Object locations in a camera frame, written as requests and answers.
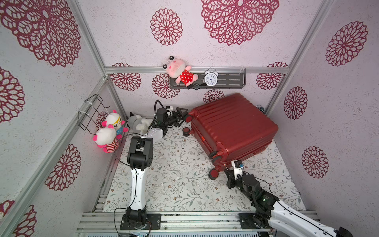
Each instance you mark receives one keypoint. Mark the white plush red striped shirt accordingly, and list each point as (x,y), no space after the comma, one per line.
(105,138)

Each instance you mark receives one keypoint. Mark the black wire wall basket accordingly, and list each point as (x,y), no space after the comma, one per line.
(89,119)

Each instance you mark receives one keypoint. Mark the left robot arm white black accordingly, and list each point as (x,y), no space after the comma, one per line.
(139,159)

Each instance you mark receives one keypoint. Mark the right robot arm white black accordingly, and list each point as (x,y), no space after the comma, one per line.
(270,212)

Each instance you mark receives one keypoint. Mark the dark grey wall shelf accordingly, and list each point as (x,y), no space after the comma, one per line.
(227,80)

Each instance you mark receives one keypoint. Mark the dark teal small alarm clock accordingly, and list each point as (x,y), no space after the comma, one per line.
(261,108)

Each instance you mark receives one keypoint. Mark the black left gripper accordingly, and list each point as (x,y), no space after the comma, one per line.
(179,119)

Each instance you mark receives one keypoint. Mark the grey white plush dog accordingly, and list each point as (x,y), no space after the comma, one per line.
(139,124)

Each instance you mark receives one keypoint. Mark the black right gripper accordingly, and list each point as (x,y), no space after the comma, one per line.
(231,179)

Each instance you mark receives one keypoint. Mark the floral patterned table mat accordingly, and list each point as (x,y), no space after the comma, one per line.
(178,178)

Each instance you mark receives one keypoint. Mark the red hard-shell suitcase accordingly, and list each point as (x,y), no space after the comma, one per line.
(229,129)

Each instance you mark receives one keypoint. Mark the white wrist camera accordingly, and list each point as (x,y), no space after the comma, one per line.
(238,168)
(169,110)

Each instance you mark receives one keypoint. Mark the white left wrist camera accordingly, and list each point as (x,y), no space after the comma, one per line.
(169,110)

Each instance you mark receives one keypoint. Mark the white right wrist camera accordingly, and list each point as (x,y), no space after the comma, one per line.
(238,168)

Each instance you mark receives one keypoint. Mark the white plush with yellow glasses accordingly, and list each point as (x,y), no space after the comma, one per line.
(115,121)

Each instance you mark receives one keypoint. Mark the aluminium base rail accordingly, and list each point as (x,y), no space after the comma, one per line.
(104,223)

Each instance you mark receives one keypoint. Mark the pink frog plush toy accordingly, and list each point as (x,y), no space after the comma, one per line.
(177,69)

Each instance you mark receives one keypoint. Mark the white twin-bell alarm clock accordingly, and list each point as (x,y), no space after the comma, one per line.
(211,77)

